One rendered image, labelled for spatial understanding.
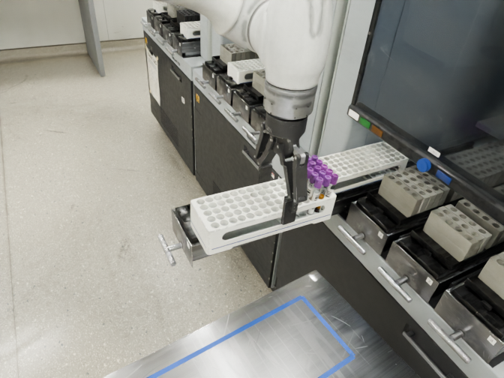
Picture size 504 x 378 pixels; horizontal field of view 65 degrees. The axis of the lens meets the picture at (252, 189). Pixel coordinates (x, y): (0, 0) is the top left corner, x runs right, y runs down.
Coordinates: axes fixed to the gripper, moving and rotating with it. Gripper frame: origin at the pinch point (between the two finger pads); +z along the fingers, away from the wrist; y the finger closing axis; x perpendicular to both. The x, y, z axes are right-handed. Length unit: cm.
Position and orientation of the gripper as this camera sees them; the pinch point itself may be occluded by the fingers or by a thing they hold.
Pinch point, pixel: (275, 198)
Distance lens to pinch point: 83.8
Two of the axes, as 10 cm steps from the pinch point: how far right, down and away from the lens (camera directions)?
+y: 4.6, 5.7, -6.8
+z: -0.7, 7.9, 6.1
